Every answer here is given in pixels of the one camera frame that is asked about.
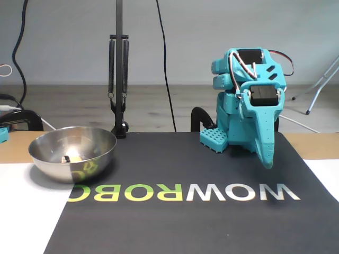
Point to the teal gripper with motor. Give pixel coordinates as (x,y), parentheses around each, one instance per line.
(260,114)

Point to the small tan cork ball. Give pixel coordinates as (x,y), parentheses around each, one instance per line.
(74,158)

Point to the teal robot arm with base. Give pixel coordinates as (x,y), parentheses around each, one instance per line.
(233,127)

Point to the metal bowl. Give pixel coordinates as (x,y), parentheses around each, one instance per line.
(53,148)

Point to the black table clamp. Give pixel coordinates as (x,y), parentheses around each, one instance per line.
(277,124)
(198,116)

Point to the white metal stand legs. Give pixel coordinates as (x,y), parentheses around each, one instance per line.
(316,96)

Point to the black mat with WOWROBO print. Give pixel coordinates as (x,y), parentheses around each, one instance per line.
(185,232)

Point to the large black clamp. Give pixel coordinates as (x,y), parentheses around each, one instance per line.
(23,119)

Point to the small teal printed part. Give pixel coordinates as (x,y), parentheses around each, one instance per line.
(4,135)

